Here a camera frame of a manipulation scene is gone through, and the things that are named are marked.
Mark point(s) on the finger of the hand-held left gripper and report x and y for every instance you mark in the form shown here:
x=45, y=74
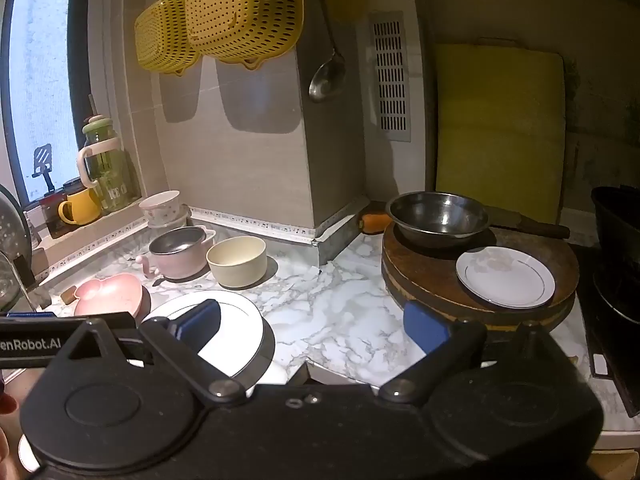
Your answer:
x=25, y=315

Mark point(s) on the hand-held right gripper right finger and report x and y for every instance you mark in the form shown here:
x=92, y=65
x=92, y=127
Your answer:
x=425, y=327

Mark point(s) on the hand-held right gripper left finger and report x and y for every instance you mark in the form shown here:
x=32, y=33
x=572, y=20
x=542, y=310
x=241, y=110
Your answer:
x=200, y=320

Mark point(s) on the large white plate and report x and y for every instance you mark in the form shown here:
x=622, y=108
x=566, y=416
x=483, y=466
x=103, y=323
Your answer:
x=235, y=330

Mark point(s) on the pink heart-shaped plate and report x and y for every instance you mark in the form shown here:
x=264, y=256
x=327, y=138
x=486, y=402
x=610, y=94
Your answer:
x=107, y=295

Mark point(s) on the steel bowl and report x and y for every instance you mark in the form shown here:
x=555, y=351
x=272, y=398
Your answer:
x=437, y=215

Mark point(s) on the person's left hand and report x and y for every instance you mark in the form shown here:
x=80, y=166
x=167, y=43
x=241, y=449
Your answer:
x=4, y=402

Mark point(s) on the small wooden block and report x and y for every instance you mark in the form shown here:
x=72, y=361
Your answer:
x=68, y=294

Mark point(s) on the round wooden chopping block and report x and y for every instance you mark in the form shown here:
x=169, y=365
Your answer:
x=425, y=270

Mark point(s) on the cream bowl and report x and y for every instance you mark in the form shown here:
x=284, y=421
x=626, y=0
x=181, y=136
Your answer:
x=236, y=262

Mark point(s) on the pink pot with steel interior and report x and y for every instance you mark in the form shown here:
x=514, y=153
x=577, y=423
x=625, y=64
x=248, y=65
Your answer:
x=175, y=255

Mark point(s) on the white bottle with blue label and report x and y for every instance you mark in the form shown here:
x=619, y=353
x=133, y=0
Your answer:
x=31, y=225

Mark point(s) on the steel strainer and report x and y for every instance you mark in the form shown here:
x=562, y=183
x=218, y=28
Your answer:
x=10, y=225

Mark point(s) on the white floral plate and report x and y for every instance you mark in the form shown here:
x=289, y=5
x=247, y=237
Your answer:
x=505, y=277

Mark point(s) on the dark jar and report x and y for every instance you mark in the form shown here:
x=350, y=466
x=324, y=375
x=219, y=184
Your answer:
x=52, y=217

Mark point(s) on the clear glass bowl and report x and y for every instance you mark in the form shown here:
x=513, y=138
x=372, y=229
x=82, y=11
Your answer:
x=180, y=220

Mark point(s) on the orange sponge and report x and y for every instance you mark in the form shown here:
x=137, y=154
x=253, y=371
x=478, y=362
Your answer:
x=376, y=223

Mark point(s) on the white patterned cup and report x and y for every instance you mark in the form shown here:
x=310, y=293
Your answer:
x=160, y=205

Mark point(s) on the yellow mug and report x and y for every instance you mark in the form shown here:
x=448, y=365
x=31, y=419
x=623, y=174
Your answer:
x=82, y=207

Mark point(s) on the black slotted spatula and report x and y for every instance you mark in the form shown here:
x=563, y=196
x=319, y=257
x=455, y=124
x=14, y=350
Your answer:
x=44, y=157

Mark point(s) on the green glass jug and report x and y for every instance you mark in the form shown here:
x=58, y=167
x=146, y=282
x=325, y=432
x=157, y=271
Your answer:
x=107, y=170

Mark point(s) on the black gas stove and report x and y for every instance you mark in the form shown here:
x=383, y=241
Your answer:
x=607, y=350

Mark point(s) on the yellow cutting board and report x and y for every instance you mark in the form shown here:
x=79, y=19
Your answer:
x=500, y=130

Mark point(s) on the black wok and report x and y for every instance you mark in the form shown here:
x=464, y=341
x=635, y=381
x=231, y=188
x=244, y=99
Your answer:
x=617, y=230

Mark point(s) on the white vent grille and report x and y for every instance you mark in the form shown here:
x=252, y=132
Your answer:
x=391, y=75

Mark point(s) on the window pane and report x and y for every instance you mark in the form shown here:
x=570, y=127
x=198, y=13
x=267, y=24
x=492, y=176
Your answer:
x=40, y=60

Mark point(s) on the metal ladle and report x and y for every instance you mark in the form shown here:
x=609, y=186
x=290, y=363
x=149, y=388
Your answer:
x=327, y=77

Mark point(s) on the small yellow colander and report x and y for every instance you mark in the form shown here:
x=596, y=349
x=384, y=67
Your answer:
x=160, y=40

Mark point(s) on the large yellow colander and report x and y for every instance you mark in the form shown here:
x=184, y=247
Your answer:
x=245, y=10

